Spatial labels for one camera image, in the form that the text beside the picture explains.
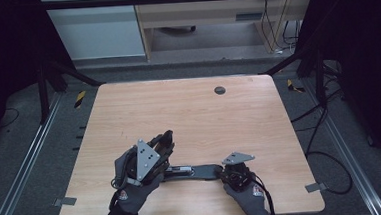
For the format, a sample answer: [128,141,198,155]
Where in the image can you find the left hand-held gripper cable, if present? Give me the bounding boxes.
[109,157,132,195]

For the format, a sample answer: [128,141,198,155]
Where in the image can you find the hand-held gripper cable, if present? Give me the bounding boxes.
[109,157,132,195]
[251,171,277,215]

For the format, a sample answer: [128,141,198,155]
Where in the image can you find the person's right hand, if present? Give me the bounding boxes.
[222,178,270,215]

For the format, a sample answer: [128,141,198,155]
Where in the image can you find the black cables under desk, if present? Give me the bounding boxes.
[259,0,305,56]

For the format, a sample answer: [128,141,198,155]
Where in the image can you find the person's left hand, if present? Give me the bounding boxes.
[106,144,168,215]

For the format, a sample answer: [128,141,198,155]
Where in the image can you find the thin black floor cable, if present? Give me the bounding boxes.
[0,107,21,129]

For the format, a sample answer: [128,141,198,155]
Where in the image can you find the white cabinet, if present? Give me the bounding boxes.
[39,0,146,63]

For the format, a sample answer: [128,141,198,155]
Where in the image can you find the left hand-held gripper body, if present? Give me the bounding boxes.
[122,136,171,189]

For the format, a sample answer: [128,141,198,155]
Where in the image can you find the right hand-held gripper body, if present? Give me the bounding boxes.
[218,150,259,194]

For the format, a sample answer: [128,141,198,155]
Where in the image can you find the yellow-handled tool right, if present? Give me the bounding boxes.
[286,78,306,95]

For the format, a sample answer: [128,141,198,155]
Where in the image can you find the right hand-held gripper cable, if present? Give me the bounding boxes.
[251,171,277,215]

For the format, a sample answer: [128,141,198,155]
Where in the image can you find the grey tape piece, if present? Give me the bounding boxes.
[304,181,329,194]
[52,196,78,208]

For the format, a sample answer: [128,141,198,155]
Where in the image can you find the black curtain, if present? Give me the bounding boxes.
[0,0,81,160]
[292,0,381,175]

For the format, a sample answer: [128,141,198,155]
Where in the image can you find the black frame strut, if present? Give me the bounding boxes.
[35,57,109,126]
[258,44,329,110]

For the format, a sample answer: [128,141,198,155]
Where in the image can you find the black stapler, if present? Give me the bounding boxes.
[159,127,225,184]

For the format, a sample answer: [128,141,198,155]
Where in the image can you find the light wooden desk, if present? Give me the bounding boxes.
[131,0,321,63]

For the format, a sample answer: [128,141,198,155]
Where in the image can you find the yellow black striped tape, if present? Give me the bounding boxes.
[72,90,88,110]

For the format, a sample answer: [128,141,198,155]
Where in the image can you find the aluminium floor rail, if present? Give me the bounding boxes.
[0,91,71,215]
[301,74,381,215]

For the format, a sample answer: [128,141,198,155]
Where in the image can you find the black looped floor cable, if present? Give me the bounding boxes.
[305,148,355,197]

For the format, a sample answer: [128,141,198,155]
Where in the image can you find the bundle of black floor cables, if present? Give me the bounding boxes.
[287,59,348,149]

